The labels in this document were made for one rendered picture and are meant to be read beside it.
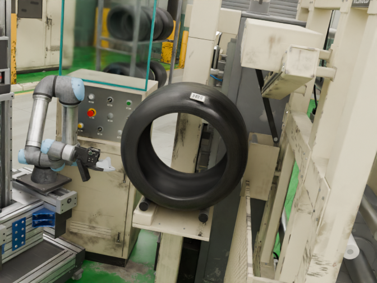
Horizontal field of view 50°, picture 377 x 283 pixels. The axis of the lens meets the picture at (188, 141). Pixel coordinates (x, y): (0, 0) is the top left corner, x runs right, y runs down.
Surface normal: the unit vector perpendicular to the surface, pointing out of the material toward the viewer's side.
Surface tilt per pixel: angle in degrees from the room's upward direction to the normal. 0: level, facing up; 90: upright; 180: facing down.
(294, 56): 72
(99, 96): 90
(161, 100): 49
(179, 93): 43
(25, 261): 0
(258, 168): 90
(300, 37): 90
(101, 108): 90
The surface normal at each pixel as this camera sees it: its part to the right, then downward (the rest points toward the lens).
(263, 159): -0.12, 0.31
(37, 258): 0.14, -0.94
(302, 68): -0.07, 0.00
